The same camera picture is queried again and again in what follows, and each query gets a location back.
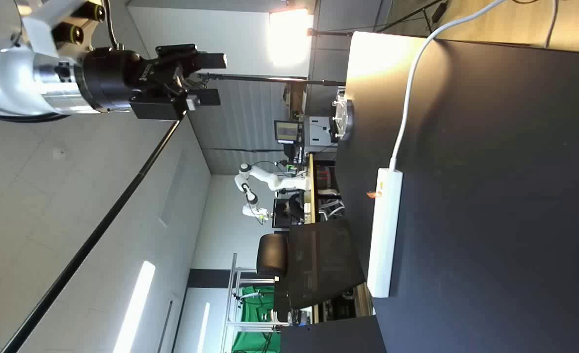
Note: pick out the round clear white container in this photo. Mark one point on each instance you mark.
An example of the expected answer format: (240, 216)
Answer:
(344, 118)

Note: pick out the long ceiling light strip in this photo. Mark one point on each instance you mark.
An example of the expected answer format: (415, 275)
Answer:
(134, 306)

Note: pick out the green storage bins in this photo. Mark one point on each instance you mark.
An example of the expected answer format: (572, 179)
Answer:
(252, 314)

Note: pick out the black office chair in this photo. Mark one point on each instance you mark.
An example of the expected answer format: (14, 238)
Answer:
(315, 261)

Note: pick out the white box device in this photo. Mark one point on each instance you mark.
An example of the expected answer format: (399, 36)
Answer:
(321, 130)

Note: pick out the long black ceiling rail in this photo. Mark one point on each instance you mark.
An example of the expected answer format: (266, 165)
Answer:
(93, 238)

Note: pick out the white power strip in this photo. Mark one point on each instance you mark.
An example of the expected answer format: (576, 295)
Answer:
(385, 232)

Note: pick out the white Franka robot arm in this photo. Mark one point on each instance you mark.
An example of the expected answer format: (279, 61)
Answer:
(14, 79)

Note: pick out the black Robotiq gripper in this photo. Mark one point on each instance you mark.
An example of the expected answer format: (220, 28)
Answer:
(154, 81)

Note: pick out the small white background robot arm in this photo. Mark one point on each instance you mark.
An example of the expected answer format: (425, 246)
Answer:
(262, 179)

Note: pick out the power strip rocker switch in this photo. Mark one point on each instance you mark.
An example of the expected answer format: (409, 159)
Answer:
(372, 195)

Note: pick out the grey metal rack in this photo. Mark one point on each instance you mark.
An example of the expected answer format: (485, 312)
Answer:
(232, 301)

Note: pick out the small computer monitor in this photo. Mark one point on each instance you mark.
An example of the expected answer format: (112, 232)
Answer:
(287, 130)

